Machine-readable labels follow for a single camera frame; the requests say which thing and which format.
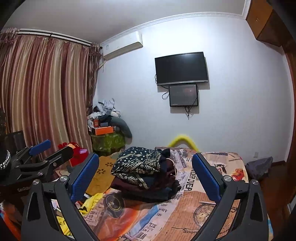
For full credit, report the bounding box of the navy patterned garment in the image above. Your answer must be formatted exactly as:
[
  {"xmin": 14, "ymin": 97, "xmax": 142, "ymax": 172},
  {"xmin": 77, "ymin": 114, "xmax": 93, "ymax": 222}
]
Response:
[{"xmin": 111, "ymin": 147, "xmax": 171, "ymax": 183}]

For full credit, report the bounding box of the yellow garment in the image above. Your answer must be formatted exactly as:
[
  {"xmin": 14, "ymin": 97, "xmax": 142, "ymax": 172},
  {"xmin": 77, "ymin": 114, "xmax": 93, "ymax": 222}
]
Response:
[{"xmin": 55, "ymin": 192, "xmax": 105, "ymax": 237}]

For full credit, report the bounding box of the red plush toy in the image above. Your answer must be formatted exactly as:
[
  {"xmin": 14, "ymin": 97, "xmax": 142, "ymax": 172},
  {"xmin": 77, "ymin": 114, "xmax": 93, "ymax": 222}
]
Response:
[{"xmin": 58, "ymin": 142, "xmax": 89, "ymax": 167}]

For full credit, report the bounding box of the grey cloth on floor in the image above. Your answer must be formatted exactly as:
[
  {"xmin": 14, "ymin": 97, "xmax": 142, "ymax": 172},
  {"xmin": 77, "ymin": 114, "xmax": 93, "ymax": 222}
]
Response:
[{"xmin": 245, "ymin": 157, "xmax": 273, "ymax": 180}]

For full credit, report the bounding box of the maroon folded garment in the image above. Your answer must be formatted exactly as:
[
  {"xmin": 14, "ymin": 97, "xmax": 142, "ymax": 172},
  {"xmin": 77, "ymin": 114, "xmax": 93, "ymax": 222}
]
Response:
[{"xmin": 110, "ymin": 160, "xmax": 166, "ymax": 191}]

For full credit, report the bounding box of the printed bed sheet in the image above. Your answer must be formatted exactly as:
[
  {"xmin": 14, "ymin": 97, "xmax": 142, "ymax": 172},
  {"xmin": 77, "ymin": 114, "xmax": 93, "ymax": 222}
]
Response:
[{"xmin": 53, "ymin": 146, "xmax": 271, "ymax": 241}]

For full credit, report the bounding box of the orange box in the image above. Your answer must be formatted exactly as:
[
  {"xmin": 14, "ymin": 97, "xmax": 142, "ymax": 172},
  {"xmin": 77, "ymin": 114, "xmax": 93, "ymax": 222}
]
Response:
[{"xmin": 93, "ymin": 126, "xmax": 114, "ymax": 136}]

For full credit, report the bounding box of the green covered side table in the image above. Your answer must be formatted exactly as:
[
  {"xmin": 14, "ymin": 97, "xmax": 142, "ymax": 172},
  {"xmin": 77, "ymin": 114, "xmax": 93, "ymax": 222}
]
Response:
[{"xmin": 91, "ymin": 132, "xmax": 125, "ymax": 156}]

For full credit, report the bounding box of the striped pink curtain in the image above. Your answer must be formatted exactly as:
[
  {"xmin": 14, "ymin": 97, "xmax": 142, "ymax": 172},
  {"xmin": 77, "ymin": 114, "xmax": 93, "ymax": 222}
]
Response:
[{"xmin": 1, "ymin": 29, "xmax": 101, "ymax": 154}]

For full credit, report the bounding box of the black folded garment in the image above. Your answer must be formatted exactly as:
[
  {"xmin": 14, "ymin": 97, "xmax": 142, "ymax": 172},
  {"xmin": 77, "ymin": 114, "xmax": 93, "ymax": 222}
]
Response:
[{"xmin": 119, "ymin": 158, "xmax": 181, "ymax": 203}]

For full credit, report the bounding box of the yellow foam tube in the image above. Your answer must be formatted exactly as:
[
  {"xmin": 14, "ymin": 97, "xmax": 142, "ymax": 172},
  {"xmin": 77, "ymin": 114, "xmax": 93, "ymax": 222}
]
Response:
[{"xmin": 168, "ymin": 135, "xmax": 199, "ymax": 152}]

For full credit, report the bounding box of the white air conditioner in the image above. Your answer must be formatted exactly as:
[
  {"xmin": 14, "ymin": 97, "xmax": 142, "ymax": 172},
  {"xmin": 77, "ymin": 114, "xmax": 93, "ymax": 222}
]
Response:
[{"xmin": 102, "ymin": 31, "xmax": 143, "ymax": 61}]

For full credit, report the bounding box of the wooden upper cabinet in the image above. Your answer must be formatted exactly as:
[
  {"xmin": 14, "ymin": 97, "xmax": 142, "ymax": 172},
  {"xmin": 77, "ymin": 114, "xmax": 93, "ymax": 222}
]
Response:
[{"xmin": 246, "ymin": 0, "xmax": 293, "ymax": 47}]

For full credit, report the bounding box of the small wall monitor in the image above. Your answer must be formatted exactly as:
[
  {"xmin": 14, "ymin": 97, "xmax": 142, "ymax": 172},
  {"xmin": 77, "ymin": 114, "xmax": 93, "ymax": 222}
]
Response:
[{"xmin": 169, "ymin": 84, "xmax": 199, "ymax": 107}]

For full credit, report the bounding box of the black wall television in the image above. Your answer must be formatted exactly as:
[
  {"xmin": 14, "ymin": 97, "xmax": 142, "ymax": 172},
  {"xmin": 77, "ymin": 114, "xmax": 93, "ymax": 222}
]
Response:
[{"xmin": 154, "ymin": 52, "xmax": 209, "ymax": 86}]

